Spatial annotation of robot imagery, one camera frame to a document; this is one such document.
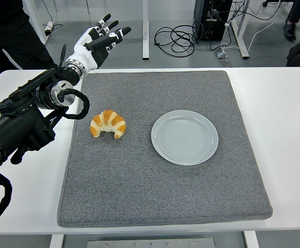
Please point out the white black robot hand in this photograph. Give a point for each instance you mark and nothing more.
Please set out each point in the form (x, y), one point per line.
(87, 45)

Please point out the golden croissant bread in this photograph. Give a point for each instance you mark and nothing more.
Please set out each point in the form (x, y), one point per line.
(108, 120)

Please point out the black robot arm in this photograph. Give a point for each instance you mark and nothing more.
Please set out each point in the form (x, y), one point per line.
(15, 124)

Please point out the round grey plate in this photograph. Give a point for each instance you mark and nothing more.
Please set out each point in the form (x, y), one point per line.
(184, 144)

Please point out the grey metal plate with screws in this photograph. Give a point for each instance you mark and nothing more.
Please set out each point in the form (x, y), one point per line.
(149, 243)

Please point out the white power strip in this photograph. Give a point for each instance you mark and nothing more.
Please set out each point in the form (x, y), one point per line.
(49, 27)

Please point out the person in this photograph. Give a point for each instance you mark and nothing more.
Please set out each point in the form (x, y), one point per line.
(5, 38)

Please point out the black computer tower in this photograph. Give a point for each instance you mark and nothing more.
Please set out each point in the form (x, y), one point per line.
(211, 28)

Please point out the small grey floor adapter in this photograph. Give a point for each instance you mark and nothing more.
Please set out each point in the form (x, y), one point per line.
(220, 55)

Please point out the grey fabric mat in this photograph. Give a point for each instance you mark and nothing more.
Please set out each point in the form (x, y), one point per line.
(139, 180)

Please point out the white table leg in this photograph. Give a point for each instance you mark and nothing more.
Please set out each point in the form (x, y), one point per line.
(56, 242)
(251, 240)

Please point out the person's leg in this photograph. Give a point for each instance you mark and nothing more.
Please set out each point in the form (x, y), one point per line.
(290, 31)

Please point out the white desk leg post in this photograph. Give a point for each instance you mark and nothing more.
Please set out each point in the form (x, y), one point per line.
(145, 38)

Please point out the white desk frame foot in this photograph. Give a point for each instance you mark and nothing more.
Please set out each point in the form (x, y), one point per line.
(242, 49)

